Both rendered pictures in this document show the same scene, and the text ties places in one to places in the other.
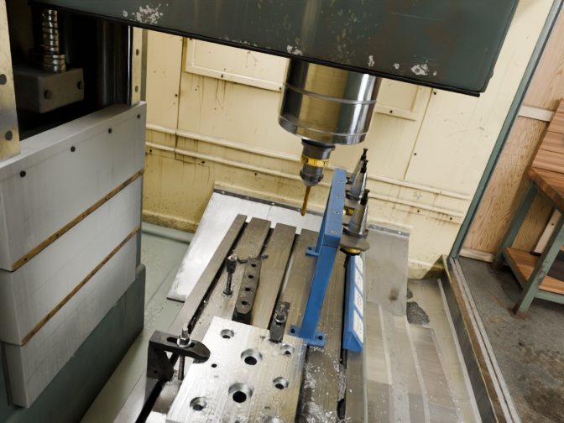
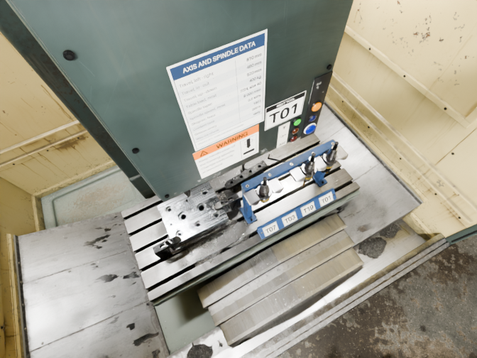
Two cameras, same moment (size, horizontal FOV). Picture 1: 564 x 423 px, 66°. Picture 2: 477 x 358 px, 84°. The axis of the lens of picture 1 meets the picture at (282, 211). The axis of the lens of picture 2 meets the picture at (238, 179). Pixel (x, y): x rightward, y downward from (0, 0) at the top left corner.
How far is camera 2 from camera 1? 1.00 m
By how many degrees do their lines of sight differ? 55
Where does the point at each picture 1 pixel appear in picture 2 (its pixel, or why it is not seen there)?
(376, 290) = (355, 218)
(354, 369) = (248, 243)
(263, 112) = (356, 61)
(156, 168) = not seen: hidden behind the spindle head
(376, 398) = (266, 260)
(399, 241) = (409, 202)
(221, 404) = (173, 214)
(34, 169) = not seen: hidden behind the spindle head
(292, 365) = (209, 221)
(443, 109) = not seen: outside the picture
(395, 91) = (459, 92)
